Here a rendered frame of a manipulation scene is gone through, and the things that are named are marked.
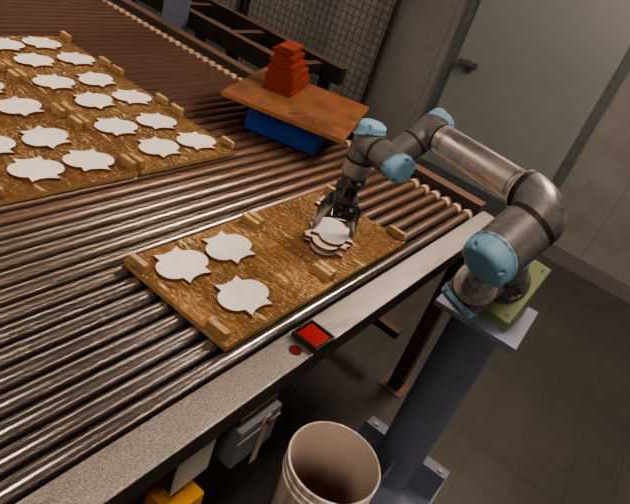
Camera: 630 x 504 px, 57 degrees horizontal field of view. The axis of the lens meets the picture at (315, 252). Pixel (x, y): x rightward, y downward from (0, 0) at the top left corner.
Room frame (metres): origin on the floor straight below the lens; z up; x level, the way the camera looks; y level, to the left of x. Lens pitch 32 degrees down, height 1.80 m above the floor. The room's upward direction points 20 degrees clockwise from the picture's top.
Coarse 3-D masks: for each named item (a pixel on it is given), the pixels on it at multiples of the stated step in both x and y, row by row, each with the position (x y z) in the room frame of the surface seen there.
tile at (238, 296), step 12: (216, 288) 1.08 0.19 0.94; (228, 288) 1.09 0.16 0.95; (240, 288) 1.10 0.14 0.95; (252, 288) 1.12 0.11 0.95; (264, 288) 1.13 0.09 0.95; (228, 300) 1.04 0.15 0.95; (240, 300) 1.06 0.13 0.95; (252, 300) 1.07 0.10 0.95; (264, 300) 1.09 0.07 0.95; (228, 312) 1.02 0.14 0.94; (240, 312) 1.03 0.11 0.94; (252, 312) 1.03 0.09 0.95
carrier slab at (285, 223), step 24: (264, 216) 1.48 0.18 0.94; (288, 216) 1.53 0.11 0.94; (312, 216) 1.59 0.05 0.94; (360, 216) 1.70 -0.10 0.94; (288, 240) 1.40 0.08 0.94; (360, 240) 1.54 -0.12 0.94; (384, 240) 1.60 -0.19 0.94; (312, 264) 1.33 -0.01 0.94; (336, 264) 1.37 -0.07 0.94; (360, 264) 1.41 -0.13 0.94
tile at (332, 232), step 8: (320, 224) 1.47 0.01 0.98; (328, 224) 1.49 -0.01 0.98; (336, 224) 1.50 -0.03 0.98; (312, 232) 1.42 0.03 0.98; (320, 232) 1.43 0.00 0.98; (328, 232) 1.44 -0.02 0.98; (336, 232) 1.46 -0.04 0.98; (344, 232) 1.48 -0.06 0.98; (320, 240) 1.40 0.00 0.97; (328, 240) 1.40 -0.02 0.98; (336, 240) 1.42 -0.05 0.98; (344, 240) 1.43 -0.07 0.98
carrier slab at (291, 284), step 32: (224, 224) 1.37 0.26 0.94; (256, 256) 1.27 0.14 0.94; (288, 256) 1.32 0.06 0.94; (160, 288) 1.01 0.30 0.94; (192, 288) 1.05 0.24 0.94; (288, 288) 1.18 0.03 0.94; (320, 288) 1.23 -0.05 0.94; (192, 320) 0.96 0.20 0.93; (224, 320) 0.99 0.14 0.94; (256, 320) 1.02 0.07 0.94
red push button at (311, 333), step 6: (312, 324) 1.09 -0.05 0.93; (300, 330) 1.05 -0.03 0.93; (306, 330) 1.06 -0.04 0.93; (312, 330) 1.07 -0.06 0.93; (318, 330) 1.07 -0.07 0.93; (306, 336) 1.04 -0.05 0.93; (312, 336) 1.05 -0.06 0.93; (318, 336) 1.05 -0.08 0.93; (324, 336) 1.06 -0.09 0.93; (312, 342) 1.03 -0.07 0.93; (318, 342) 1.03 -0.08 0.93
